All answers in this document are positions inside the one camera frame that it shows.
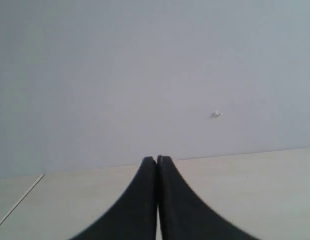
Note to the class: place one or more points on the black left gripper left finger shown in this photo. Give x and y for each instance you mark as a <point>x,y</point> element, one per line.
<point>134,215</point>

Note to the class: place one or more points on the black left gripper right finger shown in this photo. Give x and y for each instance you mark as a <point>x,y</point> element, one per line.
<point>183,215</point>

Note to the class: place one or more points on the white wall hook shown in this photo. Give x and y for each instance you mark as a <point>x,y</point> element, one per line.
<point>216,114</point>

